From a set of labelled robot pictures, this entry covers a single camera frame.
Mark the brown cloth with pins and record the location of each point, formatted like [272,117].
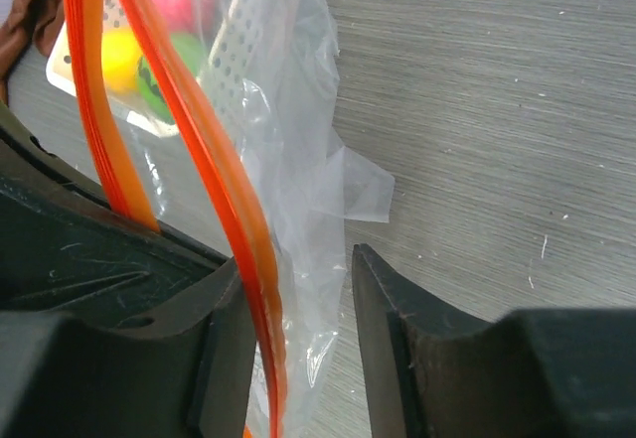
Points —
[29,22]

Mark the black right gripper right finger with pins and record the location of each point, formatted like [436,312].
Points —
[433,370]

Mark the yellow lemon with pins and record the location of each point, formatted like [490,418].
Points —
[120,54]

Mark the clear orange zip bag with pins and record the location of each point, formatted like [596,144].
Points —
[279,196]

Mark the white perforated plastic basket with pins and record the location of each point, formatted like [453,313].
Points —
[219,60]

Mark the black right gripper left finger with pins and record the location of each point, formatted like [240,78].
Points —
[109,329]

